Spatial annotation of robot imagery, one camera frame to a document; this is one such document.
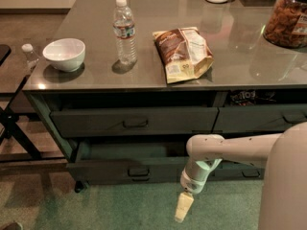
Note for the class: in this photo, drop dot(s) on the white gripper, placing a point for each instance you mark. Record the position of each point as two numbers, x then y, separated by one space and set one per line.
189 184

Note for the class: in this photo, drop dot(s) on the white ceramic bowl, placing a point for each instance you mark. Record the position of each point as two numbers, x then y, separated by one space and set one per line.
65 54

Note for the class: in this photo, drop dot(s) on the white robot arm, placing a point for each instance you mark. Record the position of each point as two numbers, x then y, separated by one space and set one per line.
283 156

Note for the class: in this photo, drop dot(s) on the clear plastic water bottle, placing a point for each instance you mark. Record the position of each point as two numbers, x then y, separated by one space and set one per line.
124 30

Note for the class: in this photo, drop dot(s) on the dark snack bag in drawer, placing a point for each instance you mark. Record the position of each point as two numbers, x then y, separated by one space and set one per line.
251 97

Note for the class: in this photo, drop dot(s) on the black folding side table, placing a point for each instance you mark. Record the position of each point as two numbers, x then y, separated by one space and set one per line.
10 128

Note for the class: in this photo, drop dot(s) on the grey drawer cabinet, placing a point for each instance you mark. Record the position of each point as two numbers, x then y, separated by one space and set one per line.
243 60

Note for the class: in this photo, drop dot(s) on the small clear bottle white cap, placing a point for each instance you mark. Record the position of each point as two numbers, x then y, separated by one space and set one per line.
31 56

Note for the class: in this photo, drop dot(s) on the brown snack bag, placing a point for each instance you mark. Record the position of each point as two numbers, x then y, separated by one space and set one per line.
184 53

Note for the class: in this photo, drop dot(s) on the plastic jar of snacks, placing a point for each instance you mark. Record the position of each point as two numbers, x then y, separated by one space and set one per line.
287 26

